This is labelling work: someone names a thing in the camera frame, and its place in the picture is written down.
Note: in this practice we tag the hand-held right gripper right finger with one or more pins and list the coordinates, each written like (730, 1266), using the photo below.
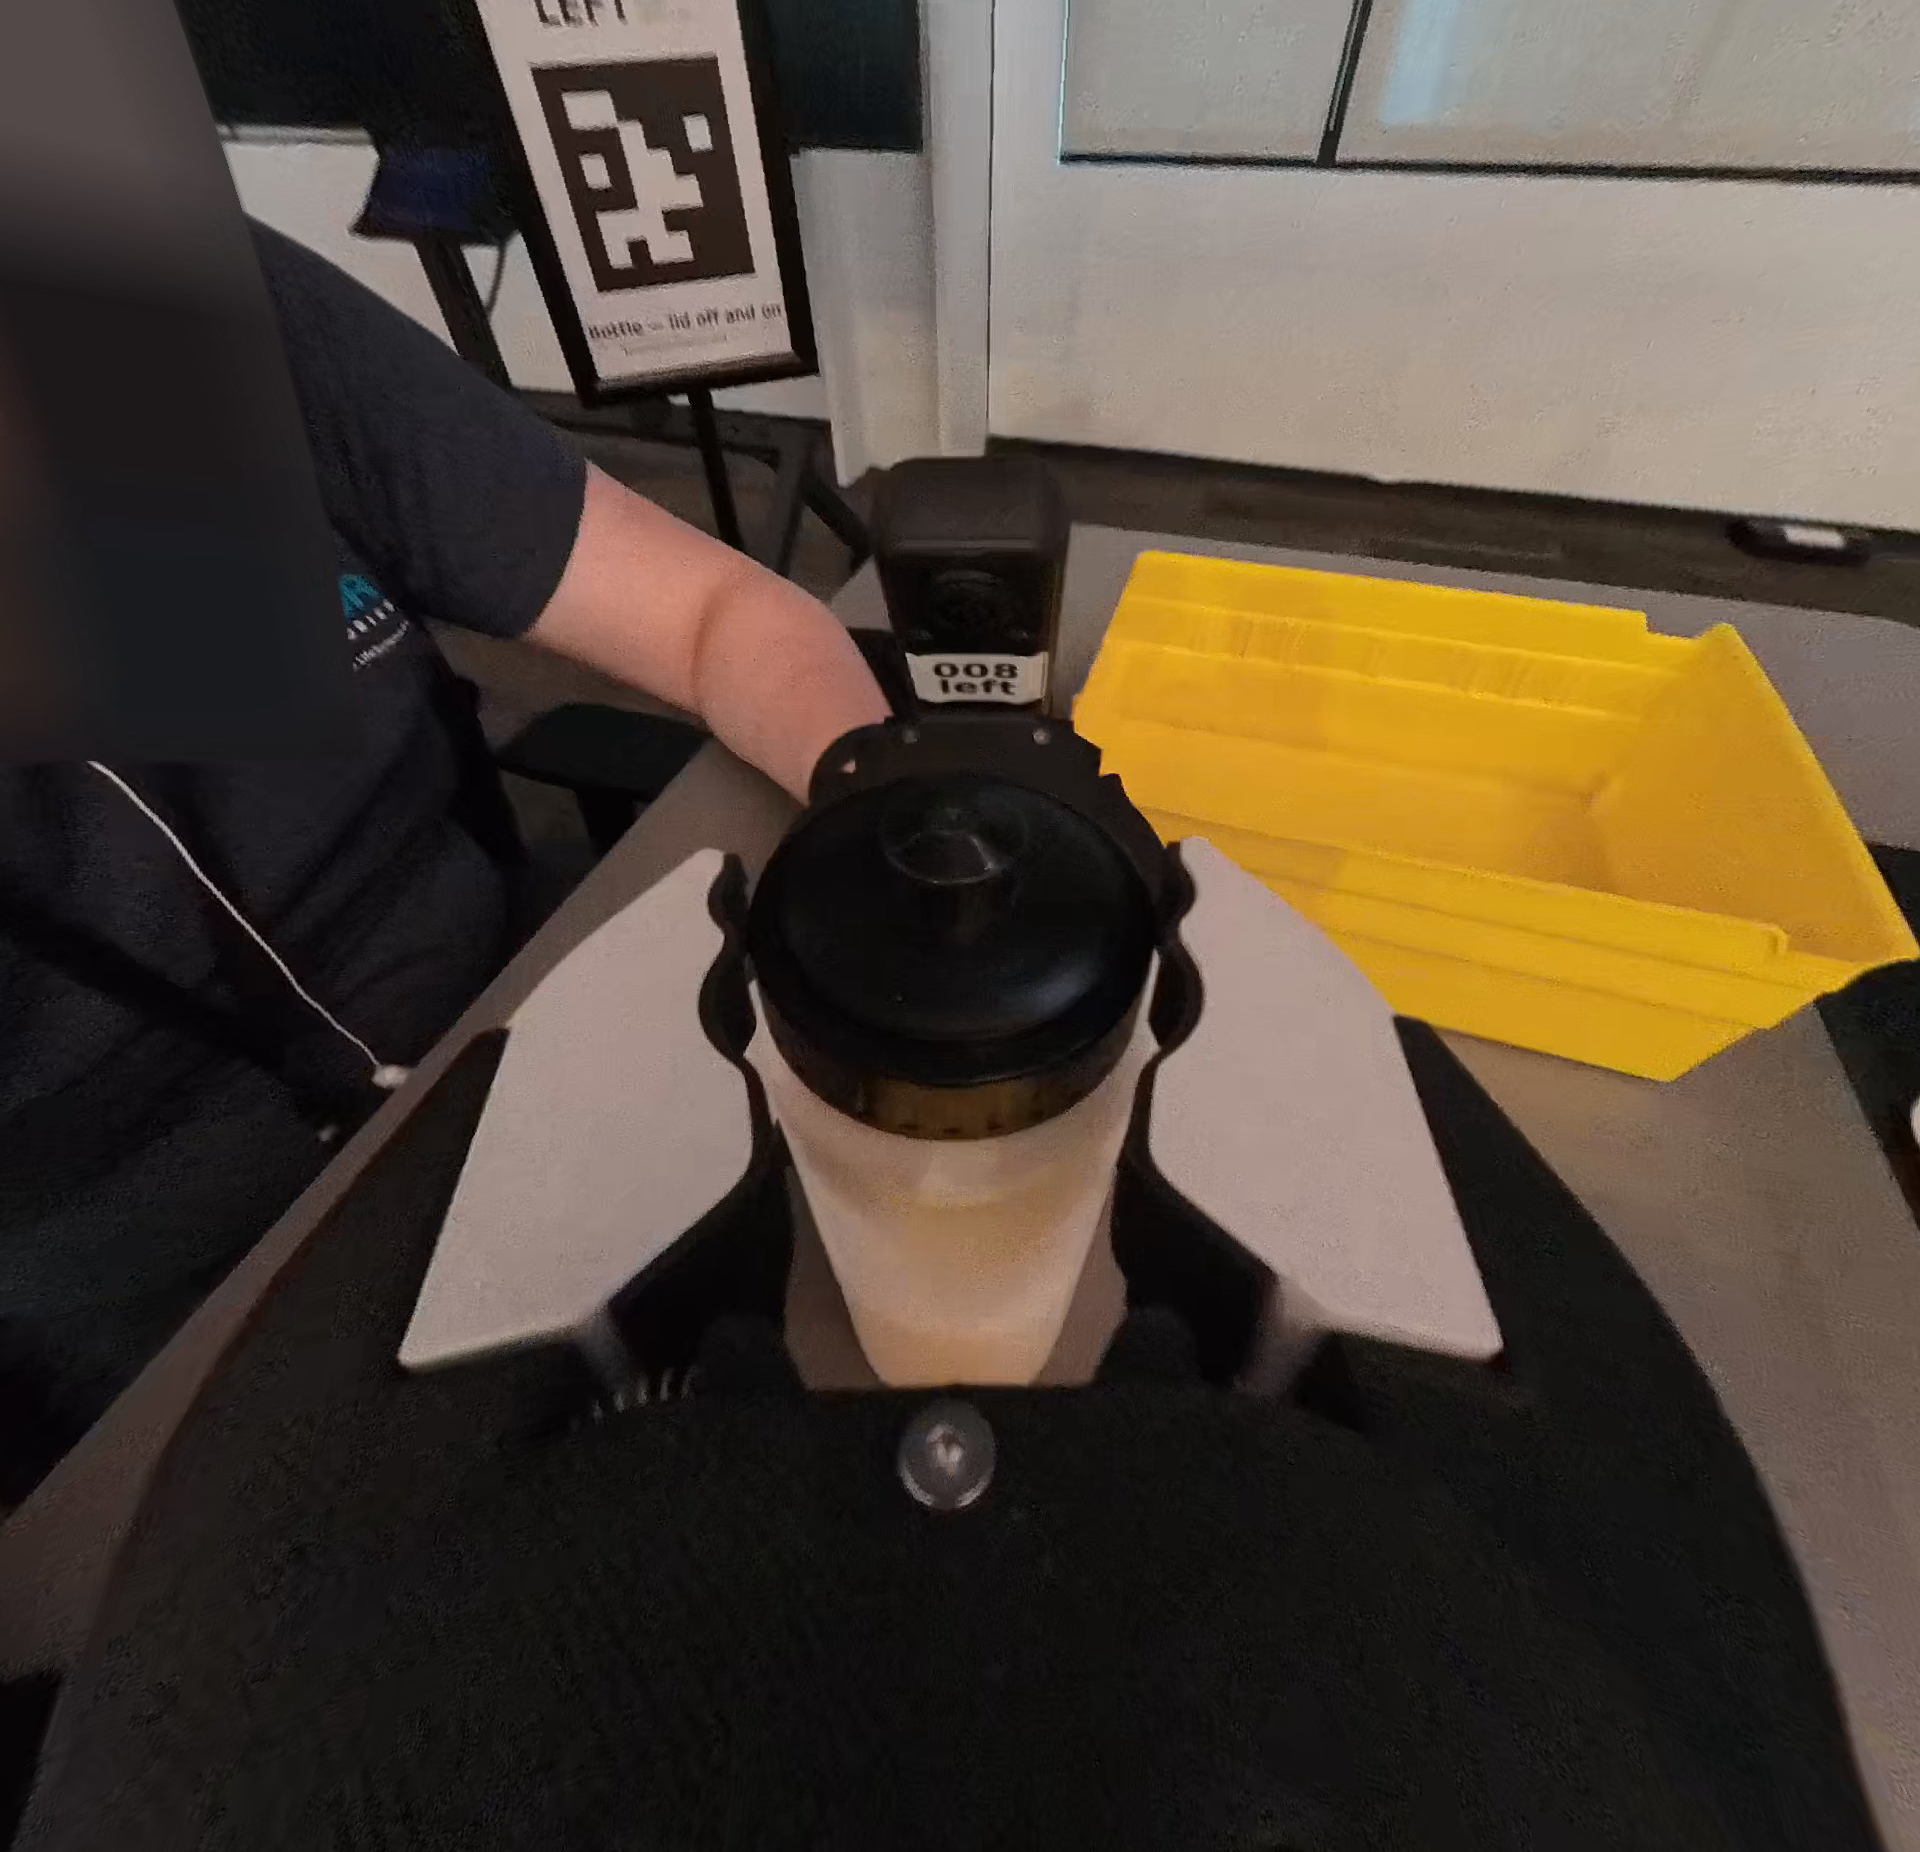
(1322, 1146)

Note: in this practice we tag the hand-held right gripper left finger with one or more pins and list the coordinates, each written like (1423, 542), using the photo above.
(588, 1163)

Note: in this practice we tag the white plastic bottle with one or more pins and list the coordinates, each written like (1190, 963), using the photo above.
(962, 1238)

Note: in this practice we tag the black bottle lid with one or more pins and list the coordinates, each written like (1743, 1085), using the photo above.
(956, 952)

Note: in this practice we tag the person's left forearm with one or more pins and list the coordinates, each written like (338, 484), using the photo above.
(721, 652)

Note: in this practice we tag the yellow plastic bin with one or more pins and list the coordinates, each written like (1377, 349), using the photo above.
(1440, 834)

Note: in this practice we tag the sign on black easel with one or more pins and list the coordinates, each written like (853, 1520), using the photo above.
(648, 173)

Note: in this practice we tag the small black floor object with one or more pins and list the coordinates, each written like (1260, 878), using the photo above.
(1802, 538)

